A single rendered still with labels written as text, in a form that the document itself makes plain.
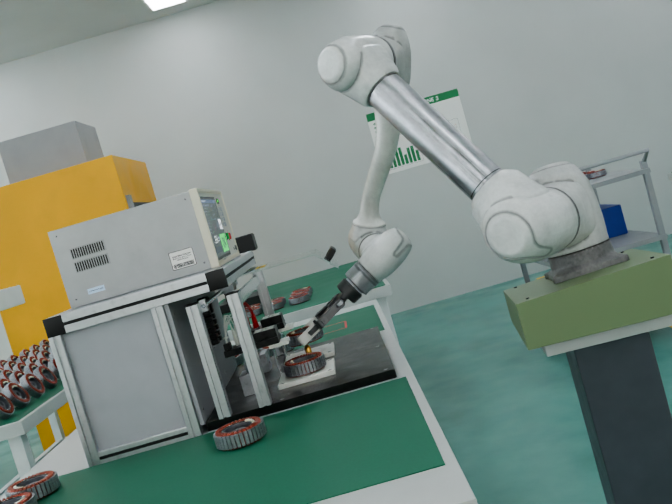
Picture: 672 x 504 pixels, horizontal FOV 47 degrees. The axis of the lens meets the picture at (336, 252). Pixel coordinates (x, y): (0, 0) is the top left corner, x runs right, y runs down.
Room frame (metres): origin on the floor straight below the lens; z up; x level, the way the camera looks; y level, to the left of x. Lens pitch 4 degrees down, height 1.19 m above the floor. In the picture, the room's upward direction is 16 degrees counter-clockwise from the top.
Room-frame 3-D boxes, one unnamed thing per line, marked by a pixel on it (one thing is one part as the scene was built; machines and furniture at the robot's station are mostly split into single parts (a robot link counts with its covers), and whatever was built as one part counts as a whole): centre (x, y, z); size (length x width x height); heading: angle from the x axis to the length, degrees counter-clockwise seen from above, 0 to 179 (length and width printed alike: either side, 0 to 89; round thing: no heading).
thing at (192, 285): (2.13, 0.48, 1.09); 0.68 x 0.44 x 0.05; 0
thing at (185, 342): (2.13, 0.41, 0.92); 0.66 x 0.01 x 0.30; 0
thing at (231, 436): (1.63, 0.31, 0.77); 0.11 x 0.11 x 0.04
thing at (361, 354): (2.12, 0.18, 0.76); 0.64 x 0.47 x 0.02; 0
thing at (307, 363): (2.00, 0.16, 0.80); 0.11 x 0.11 x 0.04
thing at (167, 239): (2.14, 0.48, 1.22); 0.44 x 0.39 x 0.20; 0
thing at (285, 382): (2.00, 0.16, 0.78); 0.15 x 0.15 x 0.01; 0
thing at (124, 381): (1.80, 0.56, 0.91); 0.28 x 0.03 x 0.32; 90
